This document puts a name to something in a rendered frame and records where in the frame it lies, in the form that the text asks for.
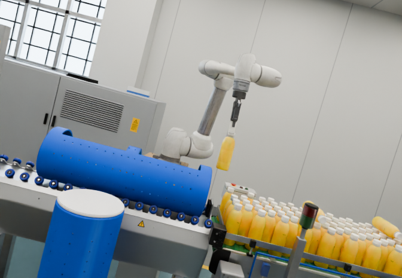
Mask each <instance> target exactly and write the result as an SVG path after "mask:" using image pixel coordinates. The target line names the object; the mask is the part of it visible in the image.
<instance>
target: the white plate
mask: <svg viewBox="0 0 402 278"><path fill-rule="evenodd" d="M57 202H58V203H59V204H60V206H61V207H63V208H64V209H66V210H67V211H69V212H72V213H74V214H77V215H81V216H87V217H91V218H110V217H113V216H117V215H119V214H121V213H122V212H123V211H124V204H123V202H122V201H121V200H119V199H118V198H117V197H114V196H113V195H110V194H107V193H104V192H101V191H96V190H87V189H74V190H67V191H64V192H62V193H60V194H59V195H58V197H57Z"/></svg>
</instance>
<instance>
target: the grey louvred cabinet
mask: <svg viewBox="0 0 402 278"><path fill-rule="evenodd" d="M166 104H167V103H166V102H162V101H159V100H155V99H152V98H145V97H141V96H137V95H134V94H130V93H127V92H126V91H123V90H119V89H117V88H112V87H108V86H106V85H102V84H96V83H90V82H87V81H83V80H79V79H77V78H73V77H69V76H66V74H61V73H59V72H55V71H51V70H48V69H44V68H40V67H37V66H34V65H30V64H27V63H23V62H19V61H16V60H12V59H8V58H5V59H4V64H3V67H2V72H1V77H0V155H2V154H4V155H6V156H8V160H7V163H9V164H13V159H14V158H19V159H21V161H22V162H21V164H19V165H20V166H21V167H26V163H27V162H28V161H31V162H33V163H34V167H33V169H34V170H36V160H37V156H38V152H39V149H40V147H41V144H42V142H43V140H44V138H45V137H46V135H47V134H48V132H49V131H50V130H51V129H53V128H55V127H62V128H65V129H69V130H71V132H72V135H73V137H75V138H79V139H83V140H87V141H90V142H94V143H99V144H101V145H106V146H110V147H113V148H117V149H122V150H124V151H126V150H127V148H128V147H129V146H134V147H137V148H141V149H142V155H145V154H148V153H149V152H152V153H154V148H155V146H156V142H157V138H158V135H159V130H160V126H161V123H162V119H163V115H164V112H165V108H166Z"/></svg>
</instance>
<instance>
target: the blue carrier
mask: <svg viewBox="0 0 402 278"><path fill-rule="evenodd" d="M87 162H88V163H87ZM112 168H113V169H112ZM120 170H121V171H120ZM36 172H37V175H38V176H42V177H43V178H44V179H48V180H57V181H58V182H60V183H63V184H72V186H75V187H78V188H81V187H85V188H87V190H96V191H101V192H104V193H107V194H113V195H115V197H118V198H128V199H129V200H130V201H134V202H138V201H141V202H143V204H146V205H149V206H151V205H156V206H157V207H158V208H161V209H170V210H171V211H173V212H177V213H179V212H183V213H184V214H185V215H189V216H198V217H200V216H201V215H202V213H203V210H204V208H205V204H206V201H207V198H208V194H209V189H210V185H211V179H212V168H211V167H209V166H205V165H202V164H201V165H200V166H199V168H198V170H196V169H192V168H189V167H185V166H181V165H178V164H174V163H170V162H167V161H163V160H158V159H155V158H151V157H147V156H144V155H142V149H141V148H137V147H134V146H129V147H128V148H127V150H126V151H124V150H122V149H117V148H113V147H110V146H106V145H101V144H99V143H94V142H90V141H87V140H83V139H79V138H75V137H73V135H72V132H71V130H69V129H65V128H62V127H55V128H53V129H51V130H50V131H49V132H48V134H47V135H46V137H45V138H44V140H43V142H42V144H41V147H40V149H39V152H38V156H37V160H36ZM126 172H127V173H126ZM133 174H134V175H133ZM141 176H142V177H141ZM166 182H167V183H166ZM174 184H175V185H174ZM190 188H191V189H190Z"/></svg>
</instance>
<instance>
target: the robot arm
mask: <svg viewBox="0 0 402 278"><path fill-rule="evenodd" d="M198 70H199V72H200V73H201V74H202V75H205V76H207V77H209V78H211V79H213V80H214V88H213V91H212V93H211V96H210V98H209V101H208V104H207V106H206V109H205V112H204V114H203V117H202V120H201V122H200V125H199V128H198V130H196V131H195V132H193V134H192V135H191V136H190V137H188V136H187V132H186V131H185V130H184V129H180V128H176V127H173V128H172V129H170V130H169V131H168V133H167V135H166V137H165V139H164V142H163V146H162V152H161V154H160V155H156V154H153V158H155V159H158V160H163V161H167V162H170V163H174V164H178V165H180V164H181V162H180V159H181V156H186V157H190V158H195V159H206V158H209V157H210V156H211V155H212V154H213V151H214V146H213V144H212V142H211V136H210V132H211V130H212V127H213V125H214V122H215V119H216V117H217V115H218V112H219V110H220V108H221V105H222V102H223V100H224V97H225V95H226V92H227V91H229V90H230V88H231V87H232V86H233V94H232V97H233V98H236V99H235V101H234V102H233V109H232V114H231V118H230V124H229V129H228V131H229V133H231V134H234V133H235V128H236V123H237V120H238V116H239V111H240V107H241V104H242V102H241V99H243V100H244V99H245V98H246V92H248V90H249V85H250V82H252V83H255V84H257V85H259V86H262V87H268V88H275V87H277V86H279V85H280V84H281V82H282V75H281V74H280V73H279V72H278V71H277V70H275V69H273V68H270V67H267V66H261V65H258V64H257V63H256V59H255V56H254V54H251V53H242V54H241V55H240V56H239V58H238V60H237V63H236V67H234V66H230V65H228V64H225V63H221V62H218V61H214V60H203V61H201V62H200V63H199V67H198Z"/></svg>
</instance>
